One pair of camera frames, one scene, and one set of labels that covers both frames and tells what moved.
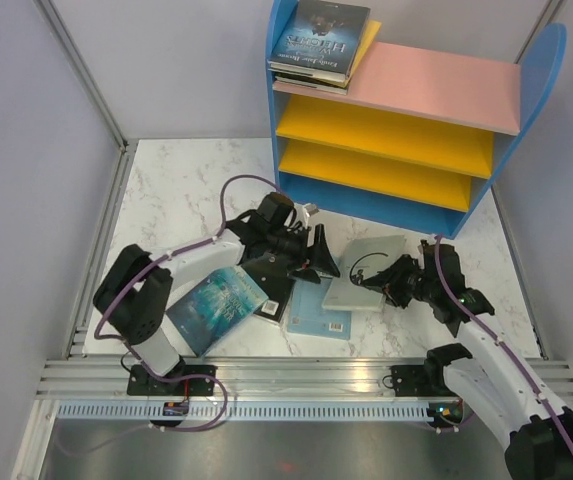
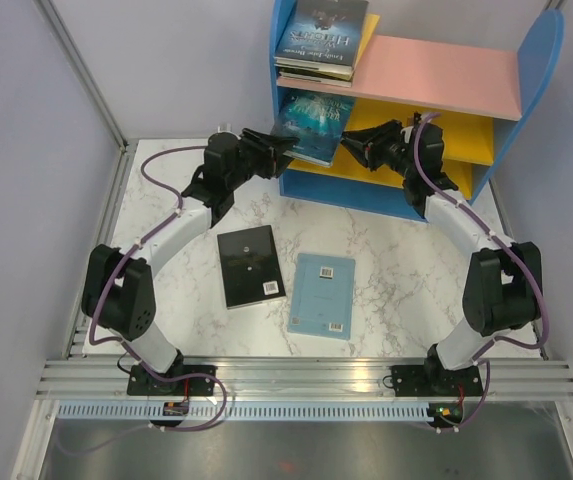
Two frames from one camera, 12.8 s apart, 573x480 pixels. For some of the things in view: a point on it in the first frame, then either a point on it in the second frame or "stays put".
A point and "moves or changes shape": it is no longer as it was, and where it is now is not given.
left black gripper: (317, 255) → (274, 162)
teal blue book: (215, 307) → (317, 119)
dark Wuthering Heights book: (320, 40) stays put
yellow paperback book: (370, 33) moves or changes shape
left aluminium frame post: (66, 43) stays put
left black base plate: (144, 382) stays put
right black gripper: (388, 281) → (366, 143)
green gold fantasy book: (290, 84) → (338, 73)
